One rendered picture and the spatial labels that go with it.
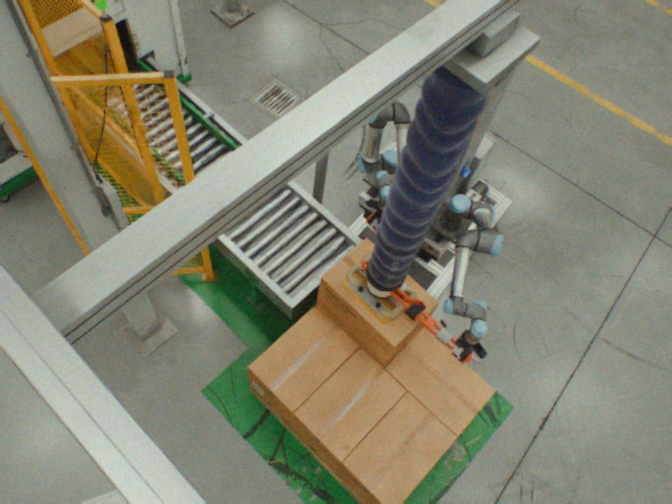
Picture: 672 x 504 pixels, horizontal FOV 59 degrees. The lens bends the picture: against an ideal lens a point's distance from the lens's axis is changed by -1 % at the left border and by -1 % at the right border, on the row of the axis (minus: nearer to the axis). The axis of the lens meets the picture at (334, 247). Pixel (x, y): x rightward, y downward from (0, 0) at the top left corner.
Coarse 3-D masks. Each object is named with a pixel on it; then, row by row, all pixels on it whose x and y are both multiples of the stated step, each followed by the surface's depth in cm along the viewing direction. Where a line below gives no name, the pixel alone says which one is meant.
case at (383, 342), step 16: (368, 240) 370; (352, 256) 364; (336, 272) 357; (320, 288) 367; (336, 288) 352; (416, 288) 357; (320, 304) 385; (336, 304) 364; (352, 304) 348; (432, 304) 353; (336, 320) 382; (352, 320) 361; (368, 320) 345; (400, 320) 346; (416, 320) 347; (352, 336) 378; (368, 336) 358; (384, 336) 341; (400, 336) 342; (368, 352) 375; (384, 352) 355
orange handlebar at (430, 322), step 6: (390, 294) 340; (396, 294) 339; (402, 294) 339; (402, 300) 337; (420, 318) 333; (432, 318) 333; (426, 324) 331; (432, 324) 331; (432, 330) 330; (450, 348) 327; (468, 360) 324
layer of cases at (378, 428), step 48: (288, 336) 377; (336, 336) 380; (432, 336) 386; (288, 384) 363; (336, 384) 366; (384, 384) 368; (432, 384) 371; (480, 384) 374; (336, 432) 352; (384, 432) 354; (432, 432) 357; (384, 480) 341
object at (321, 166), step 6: (324, 156) 403; (318, 162) 411; (324, 162) 410; (318, 168) 417; (324, 168) 417; (318, 174) 422; (324, 174) 424; (318, 180) 428; (324, 180) 432; (318, 186) 434; (318, 192) 440; (318, 198) 447
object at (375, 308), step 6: (354, 276) 355; (348, 282) 353; (360, 282) 353; (348, 288) 351; (354, 288) 351; (360, 288) 348; (366, 288) 351; (354, 294) 350; (360, 294) 349; (360, 300) 348; (366, 300) 348; (378, 300) 349; (366, 306) 347; (372, 306) 346; (378, 306) 344; (384, 306) 347; (372, 312) 345; (378, 312) 345; (378, 318) 344; (384, 318) 344; (384, 324) 344
